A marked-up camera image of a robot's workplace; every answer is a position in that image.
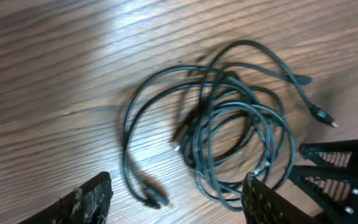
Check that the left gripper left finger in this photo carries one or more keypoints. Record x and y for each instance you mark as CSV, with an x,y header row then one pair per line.
x,y
87,204

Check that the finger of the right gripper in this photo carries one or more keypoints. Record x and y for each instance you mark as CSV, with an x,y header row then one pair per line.
x,y
332,154
334,189

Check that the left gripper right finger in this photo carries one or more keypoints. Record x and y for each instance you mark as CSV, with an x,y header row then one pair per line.
x,y
262,205

